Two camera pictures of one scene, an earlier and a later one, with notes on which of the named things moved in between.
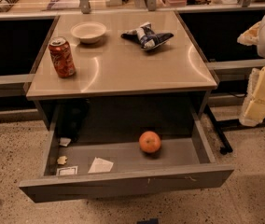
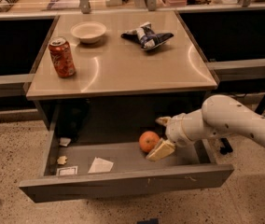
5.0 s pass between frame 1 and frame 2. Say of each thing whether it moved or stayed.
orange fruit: stayed
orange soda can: stayed
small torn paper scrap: stayed
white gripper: moved
